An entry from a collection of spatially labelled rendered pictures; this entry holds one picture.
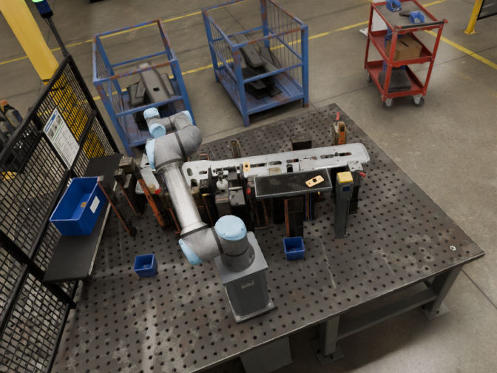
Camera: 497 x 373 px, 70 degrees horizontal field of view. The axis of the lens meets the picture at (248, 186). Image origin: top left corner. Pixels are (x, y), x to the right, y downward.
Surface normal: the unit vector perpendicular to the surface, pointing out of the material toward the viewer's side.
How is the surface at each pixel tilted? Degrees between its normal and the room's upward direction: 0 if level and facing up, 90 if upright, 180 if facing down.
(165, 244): 0
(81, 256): 0
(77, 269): 0
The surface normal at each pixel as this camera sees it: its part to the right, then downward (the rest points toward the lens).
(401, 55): 0.21, 0.68
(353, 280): -0.12, -0.69
